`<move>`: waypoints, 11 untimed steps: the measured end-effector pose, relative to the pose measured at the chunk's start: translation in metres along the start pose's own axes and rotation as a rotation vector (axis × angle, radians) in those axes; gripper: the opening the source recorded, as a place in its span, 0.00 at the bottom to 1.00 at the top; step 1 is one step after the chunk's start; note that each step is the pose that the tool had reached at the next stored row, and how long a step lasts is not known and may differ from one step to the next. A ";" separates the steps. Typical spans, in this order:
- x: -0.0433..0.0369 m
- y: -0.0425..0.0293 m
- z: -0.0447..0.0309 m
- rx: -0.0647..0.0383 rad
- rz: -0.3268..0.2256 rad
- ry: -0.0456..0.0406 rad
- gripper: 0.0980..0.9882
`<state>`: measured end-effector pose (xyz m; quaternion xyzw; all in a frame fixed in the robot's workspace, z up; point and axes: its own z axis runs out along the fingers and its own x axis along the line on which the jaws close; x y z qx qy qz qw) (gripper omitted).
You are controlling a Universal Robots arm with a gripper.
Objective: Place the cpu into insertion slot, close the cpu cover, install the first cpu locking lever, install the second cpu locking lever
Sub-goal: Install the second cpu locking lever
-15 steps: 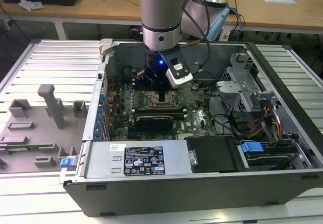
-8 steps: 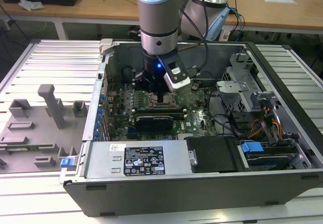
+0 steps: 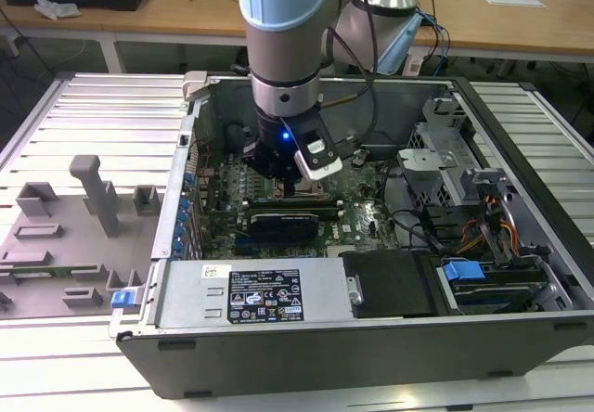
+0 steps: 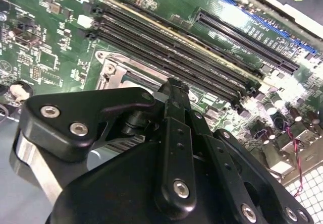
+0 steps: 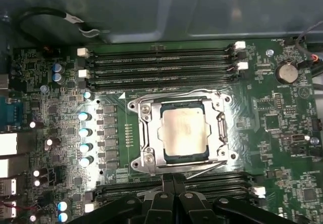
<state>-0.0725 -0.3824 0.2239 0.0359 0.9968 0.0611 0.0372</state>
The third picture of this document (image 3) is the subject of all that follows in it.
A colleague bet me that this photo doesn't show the white plain sheet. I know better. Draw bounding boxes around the white plain sheet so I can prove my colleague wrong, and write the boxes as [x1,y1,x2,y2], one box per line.
[480,0,547,9]

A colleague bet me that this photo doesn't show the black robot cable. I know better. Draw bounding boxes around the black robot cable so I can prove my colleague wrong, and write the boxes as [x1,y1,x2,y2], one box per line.
[322,0,379,147]

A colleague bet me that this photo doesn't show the black graphics card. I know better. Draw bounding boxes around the black graphics card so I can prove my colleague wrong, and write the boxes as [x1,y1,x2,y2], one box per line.
[248,211,321,249]

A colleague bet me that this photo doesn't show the metal socket cover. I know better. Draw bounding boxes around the metal socket cover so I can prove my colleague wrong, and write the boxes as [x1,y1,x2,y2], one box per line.
[273,174,329,199]

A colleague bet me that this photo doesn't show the grey disk bay bracket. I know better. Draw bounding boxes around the grey disk bay bracket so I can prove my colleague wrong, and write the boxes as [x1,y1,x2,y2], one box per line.
[458,168,573,314]

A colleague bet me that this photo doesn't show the metal drive cage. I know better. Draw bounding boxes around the metal drive cage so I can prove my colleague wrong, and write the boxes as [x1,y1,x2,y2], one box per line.
[396,98,470,207]

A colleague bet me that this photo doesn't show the black RAM slot bank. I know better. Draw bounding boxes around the black RAM slot bank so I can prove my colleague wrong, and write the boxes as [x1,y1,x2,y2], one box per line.
[245,196,347,221]

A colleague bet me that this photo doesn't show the grey parts rack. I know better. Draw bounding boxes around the grey parts rack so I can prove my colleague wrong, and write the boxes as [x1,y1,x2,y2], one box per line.
[0,154,166,320]

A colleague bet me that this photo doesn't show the grey power supply unit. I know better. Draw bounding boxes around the grey power supply unit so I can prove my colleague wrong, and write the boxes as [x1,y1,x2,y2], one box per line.
[155,259,366,328]

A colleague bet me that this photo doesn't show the black open PC case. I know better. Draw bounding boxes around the black open PC case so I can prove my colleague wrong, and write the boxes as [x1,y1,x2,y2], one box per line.
[107,71,594,399]

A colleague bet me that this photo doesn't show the black label sticker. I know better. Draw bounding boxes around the black label sticker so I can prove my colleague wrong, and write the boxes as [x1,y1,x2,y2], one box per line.
[226,269,305,324]

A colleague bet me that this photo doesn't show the black hard disk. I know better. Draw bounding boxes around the black hard disk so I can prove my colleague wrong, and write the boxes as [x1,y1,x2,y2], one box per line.
[452,281,545,315]

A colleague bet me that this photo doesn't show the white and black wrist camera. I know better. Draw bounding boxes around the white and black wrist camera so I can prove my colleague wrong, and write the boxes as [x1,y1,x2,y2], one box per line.
[279,115,344,183]

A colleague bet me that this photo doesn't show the CPU socket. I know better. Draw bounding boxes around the CPU socket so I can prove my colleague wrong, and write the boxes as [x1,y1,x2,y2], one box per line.
[271,175,330,200]

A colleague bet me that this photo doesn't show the wooden desk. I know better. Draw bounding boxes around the wooden desk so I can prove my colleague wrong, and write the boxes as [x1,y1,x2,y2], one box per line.
[0,0,594,77]

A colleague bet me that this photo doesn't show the blue slot retainer clips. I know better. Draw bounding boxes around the blue slot retainer clips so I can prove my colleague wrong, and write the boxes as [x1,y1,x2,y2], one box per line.
[173,173,196,256]

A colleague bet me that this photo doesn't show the crumpled white paper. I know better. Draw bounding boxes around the crumpled white paper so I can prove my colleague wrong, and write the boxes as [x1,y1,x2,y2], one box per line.
[34,0,83,21]

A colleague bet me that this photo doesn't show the blue disk carrier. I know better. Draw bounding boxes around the blue disk carrier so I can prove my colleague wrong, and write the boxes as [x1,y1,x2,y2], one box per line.
[443,259,486,289]

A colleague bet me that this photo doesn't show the black plastic shroud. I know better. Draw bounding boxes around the black plastic shroud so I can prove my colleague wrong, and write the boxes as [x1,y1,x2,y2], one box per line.
[341,250,440,318]

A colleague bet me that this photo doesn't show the blue cable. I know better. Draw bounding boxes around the blue cable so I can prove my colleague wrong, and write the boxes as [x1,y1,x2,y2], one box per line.
[429,12,452,63]

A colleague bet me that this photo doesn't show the black internal cables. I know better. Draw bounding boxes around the black internal cables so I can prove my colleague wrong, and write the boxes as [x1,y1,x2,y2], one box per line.
[382,161,446,251]

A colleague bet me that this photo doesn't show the black round fan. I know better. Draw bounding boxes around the black round fan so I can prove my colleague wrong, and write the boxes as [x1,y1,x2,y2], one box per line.
[222,123,254,151]

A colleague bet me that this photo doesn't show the green motherboard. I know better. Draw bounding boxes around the green motherboard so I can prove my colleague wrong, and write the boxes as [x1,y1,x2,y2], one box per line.
[194,147,405,261]

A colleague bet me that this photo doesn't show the orange yellow red wires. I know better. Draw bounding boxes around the orange yellow red wires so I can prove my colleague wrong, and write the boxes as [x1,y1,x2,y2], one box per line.
[457,193,519,255]

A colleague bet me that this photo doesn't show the grey case handle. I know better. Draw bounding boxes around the grey case handle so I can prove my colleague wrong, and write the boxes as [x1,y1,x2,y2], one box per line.
[181,71,213,102]

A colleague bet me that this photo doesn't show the green RAM stick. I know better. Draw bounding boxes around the green RAM stick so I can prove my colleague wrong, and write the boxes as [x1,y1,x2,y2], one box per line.
[0,265,75,279]

